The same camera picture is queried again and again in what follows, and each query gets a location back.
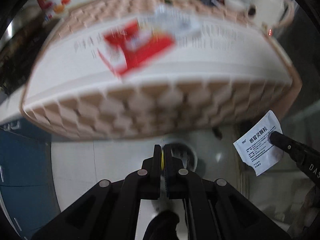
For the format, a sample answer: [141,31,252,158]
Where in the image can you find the white medicine sachet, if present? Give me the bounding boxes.
[233,111,283,176]

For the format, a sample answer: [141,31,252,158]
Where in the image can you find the red snack wrapper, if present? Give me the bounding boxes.
[97,20,175,77]

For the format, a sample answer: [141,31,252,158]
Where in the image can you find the clear plastic wrapper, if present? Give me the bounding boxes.
[138,4,201,40]

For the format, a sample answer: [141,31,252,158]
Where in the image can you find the white round trash bin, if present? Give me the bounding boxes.
[166,141,198,172]

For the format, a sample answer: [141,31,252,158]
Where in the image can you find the blue kitchen cabinet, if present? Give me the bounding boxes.
[1,118,60,239]

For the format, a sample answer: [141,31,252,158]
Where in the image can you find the person's black trouser legs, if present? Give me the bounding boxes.
[143,210,180,240]

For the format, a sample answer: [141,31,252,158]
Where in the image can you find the checkered pink table mat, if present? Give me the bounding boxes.
[21,0,302,140]

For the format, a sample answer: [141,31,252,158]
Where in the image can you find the white electric kettle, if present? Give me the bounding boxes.
[251,0,295,30]

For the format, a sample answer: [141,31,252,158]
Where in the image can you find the white ceramic bowl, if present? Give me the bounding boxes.
[224,0,247,12]

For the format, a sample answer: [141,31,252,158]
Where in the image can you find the black gas stove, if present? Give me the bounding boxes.
[1,15,59,96]

